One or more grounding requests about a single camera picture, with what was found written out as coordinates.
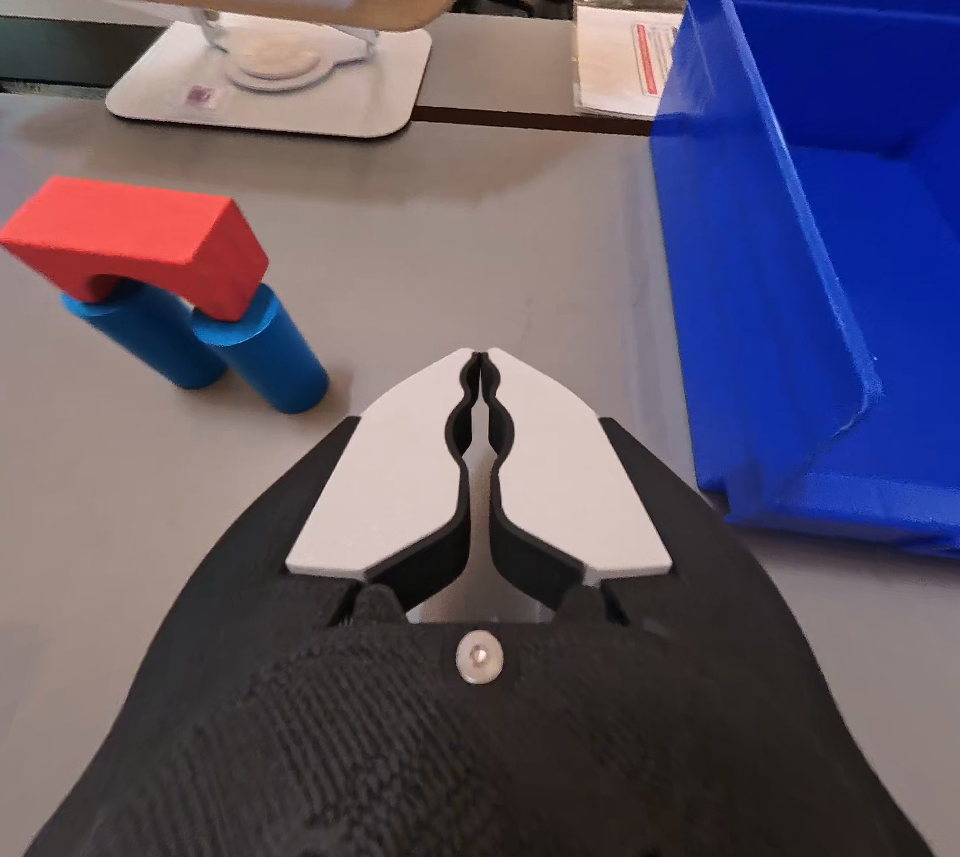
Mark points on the wooden document stand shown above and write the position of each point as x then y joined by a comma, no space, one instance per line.
300,99

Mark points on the laminated paper sheet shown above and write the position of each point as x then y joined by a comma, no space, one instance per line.
607,69

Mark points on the blue cylinder wooden block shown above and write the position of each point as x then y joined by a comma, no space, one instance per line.
277,369
150,347

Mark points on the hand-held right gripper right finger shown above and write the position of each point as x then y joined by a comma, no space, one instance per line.
577,482

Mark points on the blue storage bin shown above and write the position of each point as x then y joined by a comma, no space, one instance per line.
750,272

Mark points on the red arch wooden block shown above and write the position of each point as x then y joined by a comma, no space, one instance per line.
150,227

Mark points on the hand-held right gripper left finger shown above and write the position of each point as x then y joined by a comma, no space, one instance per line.
382,482

